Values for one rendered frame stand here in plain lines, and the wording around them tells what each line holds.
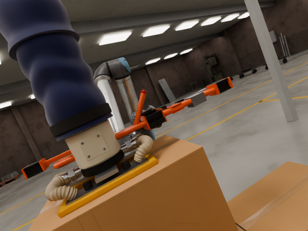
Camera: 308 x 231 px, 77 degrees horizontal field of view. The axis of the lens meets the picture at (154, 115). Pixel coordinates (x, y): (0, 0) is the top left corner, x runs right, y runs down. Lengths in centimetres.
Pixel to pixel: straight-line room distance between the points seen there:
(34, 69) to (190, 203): 65
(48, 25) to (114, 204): 58
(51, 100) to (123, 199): 38
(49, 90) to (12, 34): 20
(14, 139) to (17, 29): 1374
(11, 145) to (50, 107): 1372
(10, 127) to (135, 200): 1398
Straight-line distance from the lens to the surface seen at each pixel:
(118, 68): 137
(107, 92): 127
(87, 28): 629
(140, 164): 68
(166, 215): 68
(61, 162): 77
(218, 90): 90
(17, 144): 1441
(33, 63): 74
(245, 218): 119
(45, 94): 72
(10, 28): 78
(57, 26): 75
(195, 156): 66
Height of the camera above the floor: 129
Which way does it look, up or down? 6 degrees down
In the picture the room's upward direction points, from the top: 23 degrees counter-clockwise
